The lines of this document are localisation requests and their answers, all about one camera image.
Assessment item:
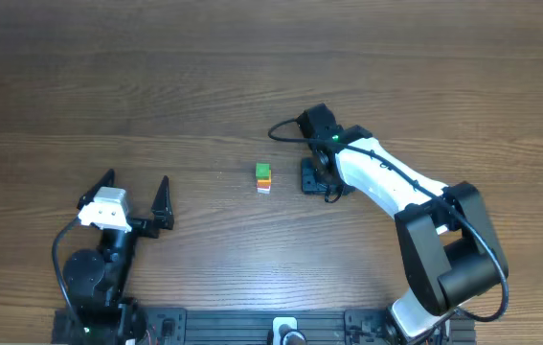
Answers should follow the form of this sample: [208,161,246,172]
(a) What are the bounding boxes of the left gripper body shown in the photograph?
[126,216,163,241]

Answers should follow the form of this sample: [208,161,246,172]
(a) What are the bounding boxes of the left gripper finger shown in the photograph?
[149,174,176,232]
[76,168,117,211]

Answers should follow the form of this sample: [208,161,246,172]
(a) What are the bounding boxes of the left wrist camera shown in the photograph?
[77,186,133,234]

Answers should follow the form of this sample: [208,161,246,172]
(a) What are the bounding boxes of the black cable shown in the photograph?
[267,118,510,323]
[51,218,85,336]

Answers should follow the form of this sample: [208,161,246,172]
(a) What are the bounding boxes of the mounting rail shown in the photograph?
[52,307,477,345]

